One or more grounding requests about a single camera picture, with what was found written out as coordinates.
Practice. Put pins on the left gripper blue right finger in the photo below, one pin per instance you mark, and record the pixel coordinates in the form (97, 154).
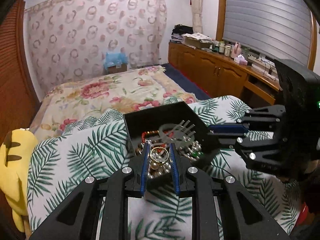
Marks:
(174, 170)

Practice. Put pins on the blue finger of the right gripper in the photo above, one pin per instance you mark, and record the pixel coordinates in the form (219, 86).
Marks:
(232, 128)
(214, 142)

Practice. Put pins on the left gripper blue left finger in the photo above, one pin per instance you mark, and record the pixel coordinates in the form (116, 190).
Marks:
(145, 168)

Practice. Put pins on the stack of folded clothes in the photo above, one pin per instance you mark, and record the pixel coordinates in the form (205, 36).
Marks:
(178, 31)

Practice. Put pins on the yellow plush toy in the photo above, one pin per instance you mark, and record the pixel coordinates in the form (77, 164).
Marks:
(16, 152)

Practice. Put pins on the brown louvered wardrobe door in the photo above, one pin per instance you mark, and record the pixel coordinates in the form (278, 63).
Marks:
(19, 102)

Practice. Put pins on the blue plush toy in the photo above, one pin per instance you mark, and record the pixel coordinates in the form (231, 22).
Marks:
(115, 59)

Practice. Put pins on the grey window blind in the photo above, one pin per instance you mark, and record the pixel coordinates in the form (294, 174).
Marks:
(278, 28)

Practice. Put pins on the floral bed quilt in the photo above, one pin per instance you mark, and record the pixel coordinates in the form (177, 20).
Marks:
(125, 92)

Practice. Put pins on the palm leaf print blanket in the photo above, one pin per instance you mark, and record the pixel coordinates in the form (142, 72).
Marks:
(97, 147)

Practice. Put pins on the wooden sideboard cabinet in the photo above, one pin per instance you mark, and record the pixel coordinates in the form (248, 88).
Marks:
(218, 75)

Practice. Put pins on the pale green jade bangle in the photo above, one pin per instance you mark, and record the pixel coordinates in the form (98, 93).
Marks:
(165, 137)

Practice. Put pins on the patterned pink curtain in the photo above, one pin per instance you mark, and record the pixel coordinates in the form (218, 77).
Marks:
(71, 40)

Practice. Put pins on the black open jewelry box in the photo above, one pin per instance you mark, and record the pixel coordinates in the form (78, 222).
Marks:
(151, 119)

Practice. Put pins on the pink tissue box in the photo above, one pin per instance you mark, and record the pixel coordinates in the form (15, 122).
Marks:
(240, 60)

